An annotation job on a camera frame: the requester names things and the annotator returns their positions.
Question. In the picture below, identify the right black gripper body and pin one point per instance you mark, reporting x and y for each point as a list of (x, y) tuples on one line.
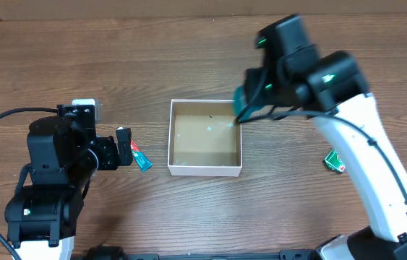
[(273, 85)]

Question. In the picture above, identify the green white soap packet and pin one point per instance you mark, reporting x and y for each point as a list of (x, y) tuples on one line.
[(334, 162)]

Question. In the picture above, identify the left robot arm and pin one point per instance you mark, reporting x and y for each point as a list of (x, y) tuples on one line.
[(65, 151)]

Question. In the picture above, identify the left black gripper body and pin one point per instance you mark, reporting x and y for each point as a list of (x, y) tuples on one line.
[(108, 159)]

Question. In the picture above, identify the red teal toothpaste tube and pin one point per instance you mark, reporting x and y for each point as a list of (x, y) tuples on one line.
[(139, 157)]

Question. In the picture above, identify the blue mouthwash bottle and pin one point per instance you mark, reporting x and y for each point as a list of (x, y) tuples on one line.
[(240, 104)]

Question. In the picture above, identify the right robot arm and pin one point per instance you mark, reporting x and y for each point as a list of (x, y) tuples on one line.
[(294, 80)]

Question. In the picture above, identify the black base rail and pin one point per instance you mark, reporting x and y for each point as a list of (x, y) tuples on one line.
[(117, 253)]

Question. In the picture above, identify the white open cardboard box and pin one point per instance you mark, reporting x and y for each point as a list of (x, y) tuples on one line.
[(204, 139)]

